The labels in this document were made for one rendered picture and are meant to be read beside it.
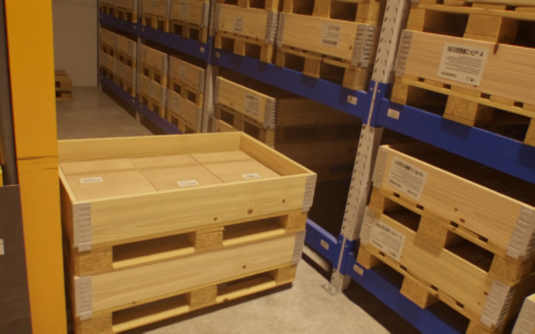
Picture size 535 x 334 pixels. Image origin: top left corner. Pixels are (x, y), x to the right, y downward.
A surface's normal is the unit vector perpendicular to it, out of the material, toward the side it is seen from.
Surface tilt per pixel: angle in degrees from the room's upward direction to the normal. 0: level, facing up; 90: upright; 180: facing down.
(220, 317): 0
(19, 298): 90
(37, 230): 90
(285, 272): 90
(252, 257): 90
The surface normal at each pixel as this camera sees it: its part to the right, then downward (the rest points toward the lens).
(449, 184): -0.80, 0.11
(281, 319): 0.13, -0.93
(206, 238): 0.56, 0.36
